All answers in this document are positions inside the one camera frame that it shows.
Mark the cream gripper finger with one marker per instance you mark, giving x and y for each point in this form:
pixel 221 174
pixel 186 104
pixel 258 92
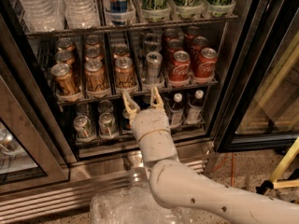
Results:
pixel 156 100
pixel 131 106

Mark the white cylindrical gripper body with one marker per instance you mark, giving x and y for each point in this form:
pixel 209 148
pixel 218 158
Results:
pixel 149 120

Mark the silver redbull can front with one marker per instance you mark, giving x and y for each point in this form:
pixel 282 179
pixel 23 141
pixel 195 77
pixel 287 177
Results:
pixel 153 66

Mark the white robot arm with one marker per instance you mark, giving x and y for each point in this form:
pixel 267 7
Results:
pixel 174 184

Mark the pepsi can behind right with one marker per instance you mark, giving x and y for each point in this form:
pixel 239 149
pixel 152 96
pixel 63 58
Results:
pixel 146 101

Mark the blue pepsi can front left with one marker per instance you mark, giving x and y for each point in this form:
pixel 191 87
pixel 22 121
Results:
pixel 125 122

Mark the white green can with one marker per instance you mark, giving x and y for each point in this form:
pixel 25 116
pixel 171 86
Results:
pixel 83 127
pixel 107 124

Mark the gold can front right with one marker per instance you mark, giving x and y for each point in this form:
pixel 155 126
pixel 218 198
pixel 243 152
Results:
pixel 125 73

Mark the gold can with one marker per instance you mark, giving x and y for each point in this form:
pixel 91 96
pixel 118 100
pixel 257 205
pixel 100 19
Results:
pixel 65 79
pixel 65 56
pixel 93 54
pixel 120 50
pixel 125 73
pixel 93 41
pixel 96 76
pixel 66 43

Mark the red coke can front left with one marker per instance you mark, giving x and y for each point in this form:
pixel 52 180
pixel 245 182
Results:
pixel 179 66

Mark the red coke can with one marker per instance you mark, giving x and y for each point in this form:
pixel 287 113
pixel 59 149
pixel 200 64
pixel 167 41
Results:
pixel 205 63
pixel 171 47
pixel 169 34
pixel 179 66
pixel 198 44
pixel 189 34

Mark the can behind bottom left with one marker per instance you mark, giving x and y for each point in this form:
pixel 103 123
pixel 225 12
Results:
pixel 83 109

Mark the gold can front middle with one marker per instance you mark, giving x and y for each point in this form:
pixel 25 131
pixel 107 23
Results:
pixel 96 76

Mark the white green can bottom left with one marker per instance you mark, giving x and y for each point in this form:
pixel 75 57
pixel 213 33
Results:
pixel 83 127

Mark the red coke can middle left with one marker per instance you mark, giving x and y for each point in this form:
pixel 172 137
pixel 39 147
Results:
pixel 171 47

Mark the silver redbull can behind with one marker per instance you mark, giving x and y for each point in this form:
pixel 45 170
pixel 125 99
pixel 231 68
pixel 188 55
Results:
pixel 151 43

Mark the red coke can front right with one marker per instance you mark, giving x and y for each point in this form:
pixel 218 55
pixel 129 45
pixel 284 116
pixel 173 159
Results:
pixel 205 63

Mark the red coke can back left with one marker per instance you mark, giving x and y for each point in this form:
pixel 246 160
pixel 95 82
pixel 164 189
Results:
pixel 169 34

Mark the gold can front left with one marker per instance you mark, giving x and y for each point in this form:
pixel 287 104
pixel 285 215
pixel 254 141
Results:
pixel 65 79

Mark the red coke can middle right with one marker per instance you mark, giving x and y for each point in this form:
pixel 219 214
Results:
pixel 198 44

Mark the gold can back middle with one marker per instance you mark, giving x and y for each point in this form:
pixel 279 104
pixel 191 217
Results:
pixel 93 41

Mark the red coke can back right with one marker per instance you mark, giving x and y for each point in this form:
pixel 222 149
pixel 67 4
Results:
pixel 189 34

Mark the stainless steel fridge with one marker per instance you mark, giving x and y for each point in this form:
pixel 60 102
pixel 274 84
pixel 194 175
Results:
pixel 100 166

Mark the gold can back left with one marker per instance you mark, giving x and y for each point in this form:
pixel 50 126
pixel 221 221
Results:
pixel 66 43

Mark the fridge glass door right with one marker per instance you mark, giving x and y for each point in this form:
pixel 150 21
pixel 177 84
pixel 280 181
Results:
pixel 261 103

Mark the fridge glass door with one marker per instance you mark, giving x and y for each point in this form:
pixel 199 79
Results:
pixel 261 103
pixel 35 160

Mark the fridge glass door left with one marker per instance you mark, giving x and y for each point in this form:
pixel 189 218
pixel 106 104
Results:
pixel 35 160

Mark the blue silver redbull can top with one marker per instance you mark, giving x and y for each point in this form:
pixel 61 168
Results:
pixel 117 2

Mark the dark bottle white cap left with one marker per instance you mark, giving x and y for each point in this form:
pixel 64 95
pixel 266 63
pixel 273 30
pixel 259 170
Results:
pixel 175 110

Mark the dark bottle white cap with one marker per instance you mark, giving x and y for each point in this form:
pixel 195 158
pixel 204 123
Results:
pixel 175 110
pixel 194 107

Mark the dark bottle white cap right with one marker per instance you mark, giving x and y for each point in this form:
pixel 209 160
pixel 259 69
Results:
pixel 194 107

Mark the clear plastic wrap bundle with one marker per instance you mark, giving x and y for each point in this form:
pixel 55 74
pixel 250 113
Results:
pixel 134 205

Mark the clear water bottle right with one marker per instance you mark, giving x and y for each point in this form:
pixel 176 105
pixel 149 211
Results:
pixel 81 14

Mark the clear water bottle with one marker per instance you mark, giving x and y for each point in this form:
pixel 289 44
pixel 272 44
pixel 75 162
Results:
pixel 43 15
pixel 81 14

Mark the yellow black stand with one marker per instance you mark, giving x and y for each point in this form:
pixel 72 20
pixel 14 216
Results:
pixel 274 182

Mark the clear water bottle left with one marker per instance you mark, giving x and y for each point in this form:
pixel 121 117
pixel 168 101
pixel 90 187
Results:
pixel 43 15

